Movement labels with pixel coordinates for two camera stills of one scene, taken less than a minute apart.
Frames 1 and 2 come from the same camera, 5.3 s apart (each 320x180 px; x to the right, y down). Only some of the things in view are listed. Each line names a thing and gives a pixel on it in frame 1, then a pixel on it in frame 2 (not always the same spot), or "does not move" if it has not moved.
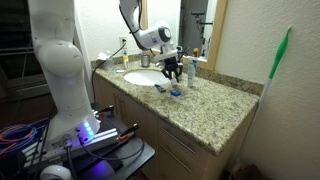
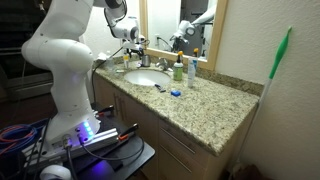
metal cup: (145, 60) does not move
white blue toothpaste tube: (191, 68) does not move
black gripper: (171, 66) to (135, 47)
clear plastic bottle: (110, 63) does not move
